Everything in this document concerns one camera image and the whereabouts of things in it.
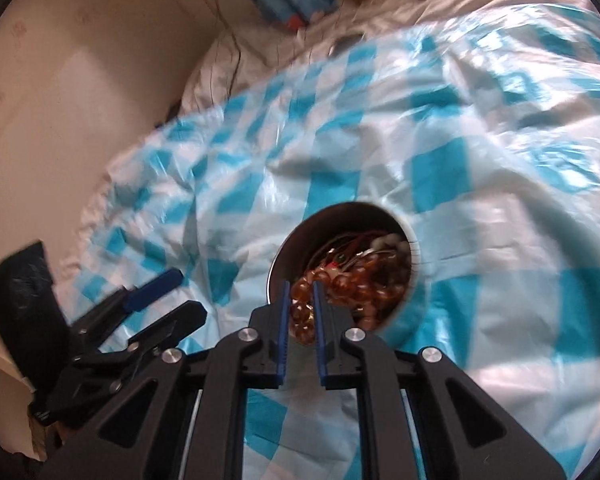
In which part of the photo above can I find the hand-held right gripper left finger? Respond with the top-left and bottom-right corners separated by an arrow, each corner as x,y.
40,281 -> 291,480

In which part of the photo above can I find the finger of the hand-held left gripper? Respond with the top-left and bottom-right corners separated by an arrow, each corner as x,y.
42,301 -> 209,429
70,267 -> 184,357

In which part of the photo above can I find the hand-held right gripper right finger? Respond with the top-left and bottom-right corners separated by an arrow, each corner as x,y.
313,281 -> 567,480

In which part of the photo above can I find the amber bead bracelet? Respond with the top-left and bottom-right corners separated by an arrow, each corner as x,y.
287,247 -> 414,347

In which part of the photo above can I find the round metal tin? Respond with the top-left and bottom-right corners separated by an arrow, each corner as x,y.
266,201 -> 434,349

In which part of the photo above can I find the white bead bracelet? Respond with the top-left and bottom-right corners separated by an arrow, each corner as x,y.
370,232 -> 411,257

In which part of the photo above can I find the blue checkered plastic sheet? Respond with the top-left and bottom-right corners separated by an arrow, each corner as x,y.
62,2 -> 600,480

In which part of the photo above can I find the white grid quilt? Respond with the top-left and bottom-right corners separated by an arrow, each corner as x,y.
182,0 -> 597,127

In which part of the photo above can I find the black cable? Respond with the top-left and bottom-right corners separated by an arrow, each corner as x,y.
202,0 -> 247,107

